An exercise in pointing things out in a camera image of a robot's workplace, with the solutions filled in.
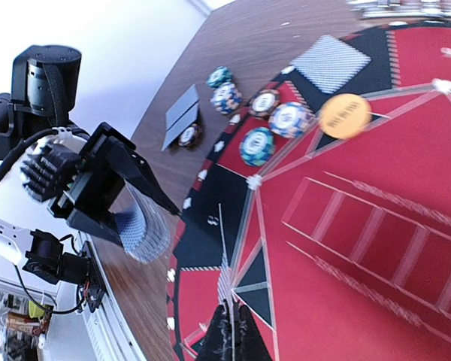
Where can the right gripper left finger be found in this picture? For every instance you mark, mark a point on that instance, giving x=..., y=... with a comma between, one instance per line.
x=218, y=343

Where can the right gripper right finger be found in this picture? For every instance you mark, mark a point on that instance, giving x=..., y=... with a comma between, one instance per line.
x=249, y=344

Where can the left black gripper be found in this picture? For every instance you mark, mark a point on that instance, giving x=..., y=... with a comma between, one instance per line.
x=110, y=162

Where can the single card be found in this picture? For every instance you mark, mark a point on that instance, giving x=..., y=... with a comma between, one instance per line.
x=224, y=285

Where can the blue checkered card deck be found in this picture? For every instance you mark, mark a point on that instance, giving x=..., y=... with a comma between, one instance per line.
x=142, y=229

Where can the light blue 10 chip stack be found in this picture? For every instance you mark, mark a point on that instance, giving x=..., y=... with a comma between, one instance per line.
x=226, y=98

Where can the teal chip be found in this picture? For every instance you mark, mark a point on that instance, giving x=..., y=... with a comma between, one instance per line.
x=257, y=146

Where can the dark blue green chip stack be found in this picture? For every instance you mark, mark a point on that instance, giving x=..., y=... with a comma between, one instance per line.
x=219, y=76

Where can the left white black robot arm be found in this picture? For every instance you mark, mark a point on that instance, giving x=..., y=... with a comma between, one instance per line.
x=36, y=110

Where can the red black chip stack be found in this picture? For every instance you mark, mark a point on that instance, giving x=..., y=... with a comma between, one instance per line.
x=191, y=136

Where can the round red black poker mat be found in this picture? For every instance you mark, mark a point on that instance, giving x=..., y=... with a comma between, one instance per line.
x=340, y=248

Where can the chip on seat five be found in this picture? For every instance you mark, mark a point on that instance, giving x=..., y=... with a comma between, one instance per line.
x=290, y=120

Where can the yellow big blind button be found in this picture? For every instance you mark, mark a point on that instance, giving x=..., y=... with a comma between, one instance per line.
x=345, y=116

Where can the aluminium poker case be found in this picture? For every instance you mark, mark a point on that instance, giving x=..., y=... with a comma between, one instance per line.
x=376, y=9

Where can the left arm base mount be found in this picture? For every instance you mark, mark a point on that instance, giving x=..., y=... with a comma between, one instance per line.
x=57, y=260

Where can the aluminium front rail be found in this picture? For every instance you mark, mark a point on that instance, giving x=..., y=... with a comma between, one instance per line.
x=109, y=333

